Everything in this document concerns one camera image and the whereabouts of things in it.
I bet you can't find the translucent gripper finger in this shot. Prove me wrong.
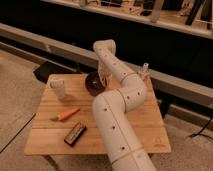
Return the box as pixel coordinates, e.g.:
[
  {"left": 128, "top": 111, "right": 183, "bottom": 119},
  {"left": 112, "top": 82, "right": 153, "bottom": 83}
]
[
  {"left": 105, "top": 75, "right": 112, "bottom": 85},
  {"left": 99, "top": 75, "right": 105, "bottom": 86}
]

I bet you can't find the dark ceramic bowl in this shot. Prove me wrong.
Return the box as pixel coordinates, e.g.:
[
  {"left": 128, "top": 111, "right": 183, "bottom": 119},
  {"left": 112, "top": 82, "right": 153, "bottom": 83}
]
[{"left": 85, "top": 71, "right": 107, "bottom": 96}]

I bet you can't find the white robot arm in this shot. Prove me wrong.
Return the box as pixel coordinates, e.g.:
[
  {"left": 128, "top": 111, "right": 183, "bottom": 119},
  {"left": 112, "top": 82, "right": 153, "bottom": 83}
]
[{"left": 92, "top": 40, "right": 157, "bottom": 171}]

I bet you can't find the small white bottle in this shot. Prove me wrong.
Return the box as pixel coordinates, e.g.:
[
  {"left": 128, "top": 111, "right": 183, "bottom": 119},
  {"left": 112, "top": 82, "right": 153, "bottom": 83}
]
[{"left": 140, "top": 63, "right": 149, "bottom": 80}]

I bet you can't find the white paper cup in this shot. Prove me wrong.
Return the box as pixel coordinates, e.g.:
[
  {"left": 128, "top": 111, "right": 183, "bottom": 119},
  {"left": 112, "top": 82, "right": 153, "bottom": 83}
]
[{"left": 50, "top": 78, "right": 66, "bottom": 100}]

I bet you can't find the orange carrot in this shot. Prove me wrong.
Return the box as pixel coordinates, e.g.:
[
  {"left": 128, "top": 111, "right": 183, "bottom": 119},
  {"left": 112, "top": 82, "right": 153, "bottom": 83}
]
[{"left": 51, "top": 107, "right": 79, "bottom": 121}]

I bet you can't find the black floor mat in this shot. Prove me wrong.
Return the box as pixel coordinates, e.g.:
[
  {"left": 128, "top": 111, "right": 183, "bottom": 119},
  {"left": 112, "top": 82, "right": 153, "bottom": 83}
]
[{"left": 33, "top": 61, "right": 77, "bottom": 84}]

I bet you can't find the wooden table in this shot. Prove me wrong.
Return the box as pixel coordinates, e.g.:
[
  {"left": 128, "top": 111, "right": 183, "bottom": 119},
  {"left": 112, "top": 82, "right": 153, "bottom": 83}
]
[{"left": 24, "top": 74, "right": 171, "bottom": 155}]

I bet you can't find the black orange rectangular box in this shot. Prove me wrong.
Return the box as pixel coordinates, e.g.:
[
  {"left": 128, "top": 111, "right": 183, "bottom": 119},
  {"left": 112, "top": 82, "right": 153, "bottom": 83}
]
[{"left": 64, "top": 122, "right": 87, "bottom": 147}]

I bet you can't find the black cable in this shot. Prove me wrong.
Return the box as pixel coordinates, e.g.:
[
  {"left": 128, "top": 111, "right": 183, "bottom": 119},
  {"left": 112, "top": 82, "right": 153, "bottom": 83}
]
[{"left": 189, "top": 109, "right": 213, "bottom": 139}]

